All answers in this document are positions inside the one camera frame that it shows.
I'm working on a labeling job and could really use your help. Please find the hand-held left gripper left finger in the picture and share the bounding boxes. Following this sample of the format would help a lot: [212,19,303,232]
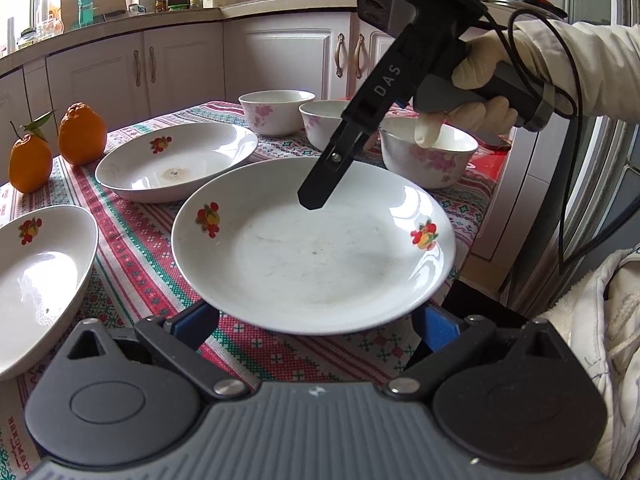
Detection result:
[64,301,251,402]

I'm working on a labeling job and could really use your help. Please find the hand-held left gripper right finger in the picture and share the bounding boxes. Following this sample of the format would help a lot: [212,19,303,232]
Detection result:
[385,304,570,402]

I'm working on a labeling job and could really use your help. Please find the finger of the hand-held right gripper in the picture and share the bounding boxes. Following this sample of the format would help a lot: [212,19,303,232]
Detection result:
[297,117,382,211]

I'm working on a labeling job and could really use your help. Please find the white bowl pink flower print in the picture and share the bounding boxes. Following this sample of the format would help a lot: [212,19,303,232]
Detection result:
[379,117,480,189]
[299,100,352,153]
[238,90,316,136]

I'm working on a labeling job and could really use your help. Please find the white plate two fruit prints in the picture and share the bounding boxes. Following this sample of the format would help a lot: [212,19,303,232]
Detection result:
[171,156,457,335]

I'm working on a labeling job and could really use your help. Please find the white plate with brown stain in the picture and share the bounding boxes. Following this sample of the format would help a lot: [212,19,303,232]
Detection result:
[95,121,259,204]

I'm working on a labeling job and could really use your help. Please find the white plate with fruit print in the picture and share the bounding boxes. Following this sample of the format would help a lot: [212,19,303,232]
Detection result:
[0,205,99,381]

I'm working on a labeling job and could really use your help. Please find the person's right forearm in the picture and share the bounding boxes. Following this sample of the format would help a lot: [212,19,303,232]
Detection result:
[510,19,640,123]

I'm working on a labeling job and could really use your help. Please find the person's right hand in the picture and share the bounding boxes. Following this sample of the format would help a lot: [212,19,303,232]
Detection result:
[415,30,521,149]

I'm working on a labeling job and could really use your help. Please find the red green patterned tablecloth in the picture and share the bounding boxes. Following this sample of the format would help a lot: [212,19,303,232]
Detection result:
[0,100,501,480]

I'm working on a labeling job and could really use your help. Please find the pot lid with red knob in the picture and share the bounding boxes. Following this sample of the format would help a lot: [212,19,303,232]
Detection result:
[481,0,570,22]

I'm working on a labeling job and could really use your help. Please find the white kitchen cabinet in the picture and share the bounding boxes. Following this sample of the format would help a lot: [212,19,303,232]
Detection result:
[0,10,556,266]

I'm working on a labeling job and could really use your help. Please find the kitchen countertop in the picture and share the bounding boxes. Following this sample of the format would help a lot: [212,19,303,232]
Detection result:
[0,0,363,78]

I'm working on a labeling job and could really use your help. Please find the red plastic bag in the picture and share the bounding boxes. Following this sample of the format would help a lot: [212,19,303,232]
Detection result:
[467,132,513,198]

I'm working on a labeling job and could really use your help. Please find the person's white jacket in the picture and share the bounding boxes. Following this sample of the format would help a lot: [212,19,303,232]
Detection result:
[540,247,640,480]

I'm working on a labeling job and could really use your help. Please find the bumpy orange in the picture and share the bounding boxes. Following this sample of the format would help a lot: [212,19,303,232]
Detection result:
[58,102,108,167]

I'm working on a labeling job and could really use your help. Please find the orange with green leaves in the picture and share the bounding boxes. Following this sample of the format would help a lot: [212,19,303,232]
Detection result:
[7,110,56,194]

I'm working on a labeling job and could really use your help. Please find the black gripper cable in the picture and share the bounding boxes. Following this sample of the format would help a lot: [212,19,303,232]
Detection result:
[480,10,588,268]

